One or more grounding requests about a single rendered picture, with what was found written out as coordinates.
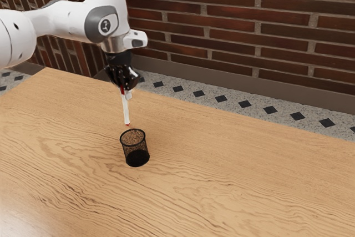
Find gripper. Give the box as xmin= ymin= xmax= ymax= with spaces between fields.
xmin=105 ymin=51 xmax=132 ymax=72

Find white pen with red tip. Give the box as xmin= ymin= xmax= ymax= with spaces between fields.
xmin=120 ymin=84 xmax=133 ymax=125

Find black mesh pen holder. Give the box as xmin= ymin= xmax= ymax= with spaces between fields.
xmin=119 ymin=128 xmax=151 ymax=168

